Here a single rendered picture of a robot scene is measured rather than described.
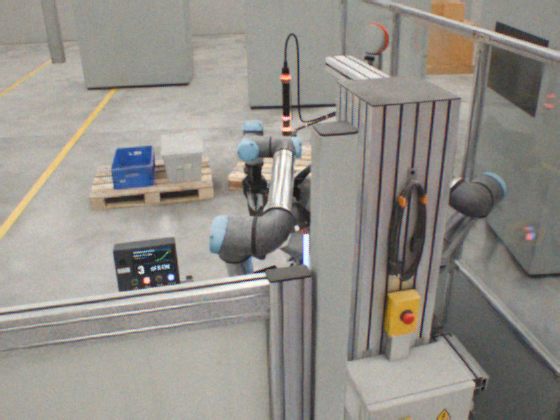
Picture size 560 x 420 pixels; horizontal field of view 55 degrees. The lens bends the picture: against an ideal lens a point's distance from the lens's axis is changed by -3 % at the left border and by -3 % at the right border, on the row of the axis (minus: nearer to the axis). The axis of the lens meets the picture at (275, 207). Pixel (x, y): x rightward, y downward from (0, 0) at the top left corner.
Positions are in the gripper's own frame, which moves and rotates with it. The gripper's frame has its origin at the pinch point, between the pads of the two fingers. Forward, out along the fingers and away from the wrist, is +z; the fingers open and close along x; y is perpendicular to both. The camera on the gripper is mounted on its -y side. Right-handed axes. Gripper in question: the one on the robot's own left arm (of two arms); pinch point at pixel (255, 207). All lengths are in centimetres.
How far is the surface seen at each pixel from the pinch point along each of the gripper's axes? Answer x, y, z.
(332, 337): -14, 133, -46
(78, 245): -112, -247, 143
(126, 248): -52, -12, 17
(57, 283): -124, -191, 143
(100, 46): -105, -782, 68
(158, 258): -39.9, -9.7, 22.8
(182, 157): -10, -317, 100
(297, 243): 28, -40, 44
